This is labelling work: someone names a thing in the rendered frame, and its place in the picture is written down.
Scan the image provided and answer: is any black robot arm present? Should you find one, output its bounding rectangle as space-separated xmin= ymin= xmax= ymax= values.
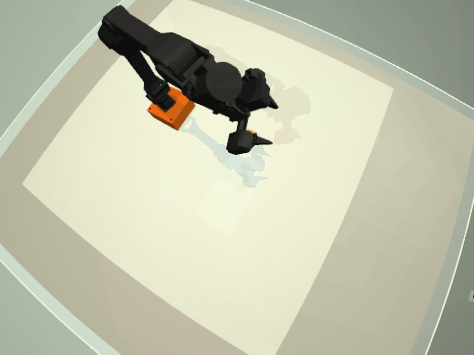
xmin=98 ymin=5 xmax=270 ymax=118

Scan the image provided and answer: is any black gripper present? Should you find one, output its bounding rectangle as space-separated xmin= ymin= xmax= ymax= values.
xmin=212 ymin=96 xmax=278 ymax=155

